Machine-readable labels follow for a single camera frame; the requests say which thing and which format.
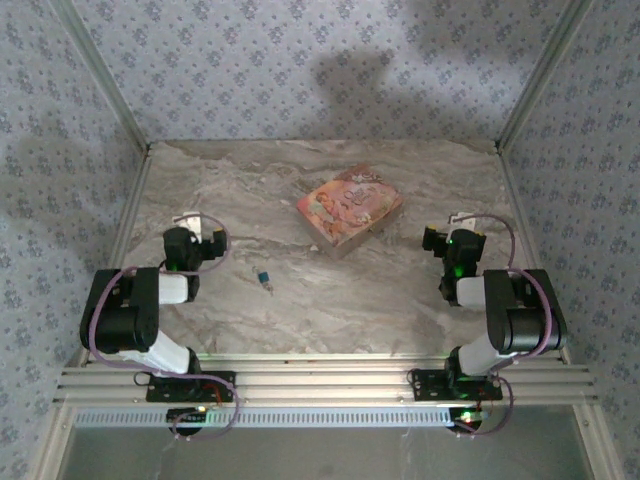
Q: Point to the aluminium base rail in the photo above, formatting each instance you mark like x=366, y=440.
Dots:
x=325, y=385

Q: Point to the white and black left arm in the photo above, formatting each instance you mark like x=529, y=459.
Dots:
x=120, y=320

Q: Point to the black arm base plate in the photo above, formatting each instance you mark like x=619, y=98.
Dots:
x=165, y=392
x=425, y=385

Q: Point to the aluminium table edge rail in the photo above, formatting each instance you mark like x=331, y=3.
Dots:
x=130, y=210
x=515, y=210

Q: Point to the aluminium frame post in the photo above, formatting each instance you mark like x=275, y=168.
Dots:
x=100, y=75
x=545, y=75

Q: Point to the small metal key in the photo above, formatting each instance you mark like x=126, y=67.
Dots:
x=269, y=287

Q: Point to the aluminium lower frame bar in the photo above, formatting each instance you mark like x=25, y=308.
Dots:
x=52, y=445
x=600, y=440

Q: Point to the circuit board with green light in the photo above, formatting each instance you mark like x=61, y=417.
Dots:
x=470, y=416
x=187, y=415

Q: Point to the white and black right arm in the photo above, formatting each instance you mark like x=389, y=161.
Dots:
x=525, y=320

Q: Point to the small blue padlock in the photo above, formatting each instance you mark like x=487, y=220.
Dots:
x=263, y=276

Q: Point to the pink illustrated book box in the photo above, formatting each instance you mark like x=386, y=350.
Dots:
x=345, y=205

